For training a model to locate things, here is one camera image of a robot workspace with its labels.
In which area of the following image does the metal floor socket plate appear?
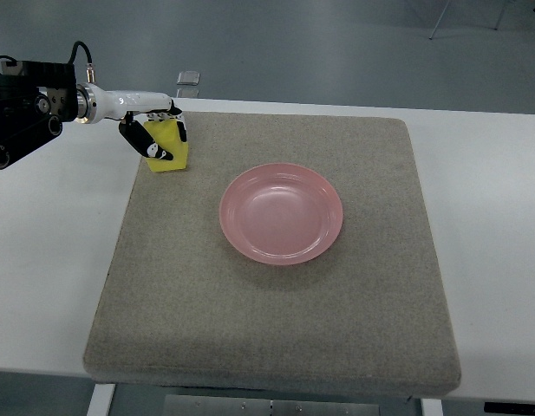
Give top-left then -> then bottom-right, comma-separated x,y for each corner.
177,70 -> 200,86

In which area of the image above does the white table leg right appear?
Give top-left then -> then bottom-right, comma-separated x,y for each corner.
421,399 -> 444,416

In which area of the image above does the white table leg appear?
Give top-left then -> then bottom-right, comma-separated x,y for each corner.
421,399 -> 444,416
87,384 -> 115,416

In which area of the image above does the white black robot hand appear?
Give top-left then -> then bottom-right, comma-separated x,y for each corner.
76,83 -> 186,162

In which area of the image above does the pink plate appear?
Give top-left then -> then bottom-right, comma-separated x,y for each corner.
219,163 -> 343,266

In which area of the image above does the beige square cushion mat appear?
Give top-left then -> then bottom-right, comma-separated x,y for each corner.
83,112 -> 461,397

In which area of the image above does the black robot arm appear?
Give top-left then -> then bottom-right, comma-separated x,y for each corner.
0,41 -> 96,170

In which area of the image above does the yellow foam block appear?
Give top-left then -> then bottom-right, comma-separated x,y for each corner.
144,119 -> 189,172

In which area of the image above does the black label under table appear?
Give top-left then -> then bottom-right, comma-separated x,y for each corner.
484,402 -> 535,416

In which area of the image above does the metal chair leg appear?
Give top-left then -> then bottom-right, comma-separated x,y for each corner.
428,0 -> 452,40

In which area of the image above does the white table leg left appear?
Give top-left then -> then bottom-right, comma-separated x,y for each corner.
87,384 -> 115,416

